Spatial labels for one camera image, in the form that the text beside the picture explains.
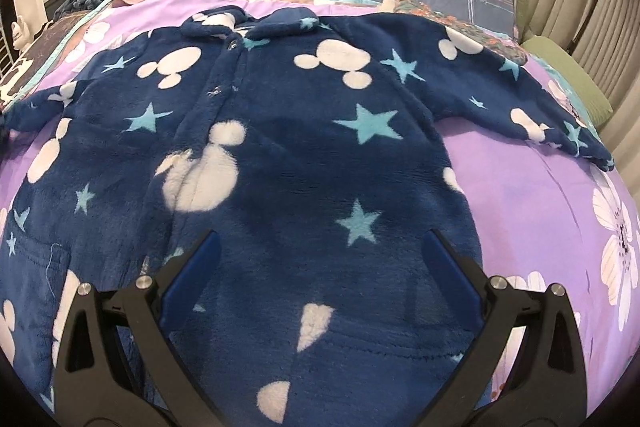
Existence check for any green cushion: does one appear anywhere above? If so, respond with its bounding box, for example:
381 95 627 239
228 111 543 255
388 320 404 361
522 36 613 131

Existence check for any navy fleece star pajama top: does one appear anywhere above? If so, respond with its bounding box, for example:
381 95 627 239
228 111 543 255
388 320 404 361
1 6 614 426

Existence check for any folded floral clothes stack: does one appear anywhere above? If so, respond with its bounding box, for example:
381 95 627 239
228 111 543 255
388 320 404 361
378 0 528 66

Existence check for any purple floral bed sheet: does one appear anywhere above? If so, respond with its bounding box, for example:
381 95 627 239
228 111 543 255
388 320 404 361
25 0 639 407

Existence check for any dark patterned bed cover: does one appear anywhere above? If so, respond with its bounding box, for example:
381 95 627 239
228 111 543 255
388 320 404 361
1 12 93 110

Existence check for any beige curtain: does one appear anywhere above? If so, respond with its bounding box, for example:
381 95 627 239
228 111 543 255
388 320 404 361
522 0 639 194

